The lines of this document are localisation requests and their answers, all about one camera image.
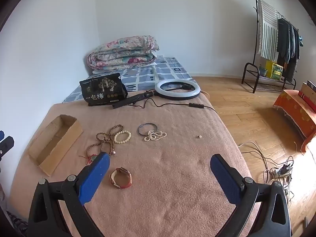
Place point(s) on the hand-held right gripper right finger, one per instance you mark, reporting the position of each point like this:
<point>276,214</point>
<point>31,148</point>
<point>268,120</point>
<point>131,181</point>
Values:
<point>224,177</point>

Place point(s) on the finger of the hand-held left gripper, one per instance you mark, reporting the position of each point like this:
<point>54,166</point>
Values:
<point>1,135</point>
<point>7,145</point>

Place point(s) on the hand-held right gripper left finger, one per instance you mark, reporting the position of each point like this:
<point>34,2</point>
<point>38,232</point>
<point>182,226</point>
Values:
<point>95,177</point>

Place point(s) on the cardboard box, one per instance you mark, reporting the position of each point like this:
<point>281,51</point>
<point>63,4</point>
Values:
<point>49,150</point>

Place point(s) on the dark metal bangle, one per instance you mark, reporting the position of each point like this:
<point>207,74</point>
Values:
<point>139,129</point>

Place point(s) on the white power strip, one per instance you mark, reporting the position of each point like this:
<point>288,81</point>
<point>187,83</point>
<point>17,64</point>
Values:
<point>276,175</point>

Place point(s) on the tan blanket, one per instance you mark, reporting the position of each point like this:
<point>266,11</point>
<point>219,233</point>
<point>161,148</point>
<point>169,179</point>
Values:
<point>172,165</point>

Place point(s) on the black charger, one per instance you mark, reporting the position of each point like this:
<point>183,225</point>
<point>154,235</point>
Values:
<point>286,169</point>

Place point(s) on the dark patterned cloth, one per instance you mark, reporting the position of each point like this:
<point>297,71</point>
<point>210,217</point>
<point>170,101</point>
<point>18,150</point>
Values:
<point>17,223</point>

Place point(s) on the black folded tripod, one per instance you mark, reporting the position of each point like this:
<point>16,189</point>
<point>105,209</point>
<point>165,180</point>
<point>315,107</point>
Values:
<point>130,100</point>

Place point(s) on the black snack bag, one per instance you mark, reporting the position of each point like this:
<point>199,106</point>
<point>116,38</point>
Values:
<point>103,91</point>

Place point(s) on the orange patterned cloth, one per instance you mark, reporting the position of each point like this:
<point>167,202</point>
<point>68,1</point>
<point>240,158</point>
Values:
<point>296,108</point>

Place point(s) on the small plant pot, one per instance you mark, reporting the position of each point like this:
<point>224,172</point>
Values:
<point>263,71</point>

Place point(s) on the black metal clothes rack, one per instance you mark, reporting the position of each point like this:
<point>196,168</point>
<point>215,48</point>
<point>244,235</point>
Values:
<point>250,64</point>

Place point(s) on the blue checked bed sheet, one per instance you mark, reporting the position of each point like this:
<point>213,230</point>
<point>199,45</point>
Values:
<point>172,71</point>

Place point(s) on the yellow crate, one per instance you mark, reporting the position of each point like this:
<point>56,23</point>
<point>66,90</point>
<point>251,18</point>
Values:
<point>274,70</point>

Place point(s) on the brown box with red edge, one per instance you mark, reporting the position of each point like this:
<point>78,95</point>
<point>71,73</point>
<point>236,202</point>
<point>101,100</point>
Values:
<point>307,91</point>

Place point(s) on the folded floral quilt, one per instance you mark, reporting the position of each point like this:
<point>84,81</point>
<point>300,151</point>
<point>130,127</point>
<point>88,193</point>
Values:
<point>123,51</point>

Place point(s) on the row of dark hanging clothes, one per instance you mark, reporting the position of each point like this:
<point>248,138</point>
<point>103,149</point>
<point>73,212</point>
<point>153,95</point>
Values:
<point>284,39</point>

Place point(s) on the striped towel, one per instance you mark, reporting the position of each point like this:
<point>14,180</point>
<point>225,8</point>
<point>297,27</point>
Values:
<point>267,29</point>

